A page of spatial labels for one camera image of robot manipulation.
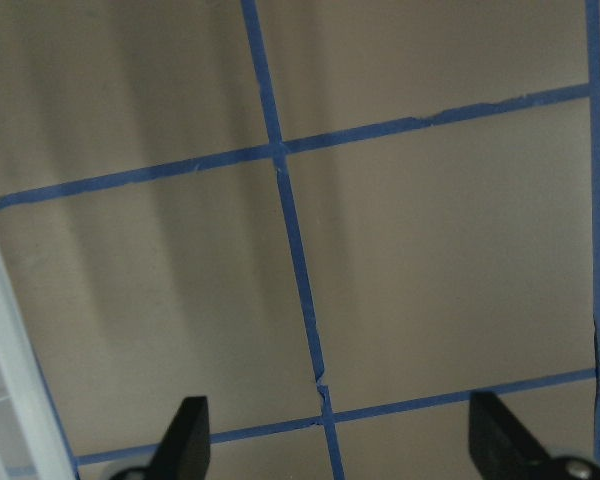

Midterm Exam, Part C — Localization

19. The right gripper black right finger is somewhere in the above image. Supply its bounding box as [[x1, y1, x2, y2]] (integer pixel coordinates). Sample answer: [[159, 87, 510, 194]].
[[468, 391, 565, 480]]

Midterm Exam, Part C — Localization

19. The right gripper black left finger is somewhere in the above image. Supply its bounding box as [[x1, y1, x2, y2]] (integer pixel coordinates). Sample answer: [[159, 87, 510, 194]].
[[147, 396, 210, 480]]

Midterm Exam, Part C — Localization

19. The clear plastic box lid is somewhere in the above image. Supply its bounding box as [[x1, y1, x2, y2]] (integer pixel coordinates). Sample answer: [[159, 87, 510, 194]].
[[0, 252, 79, 479]]

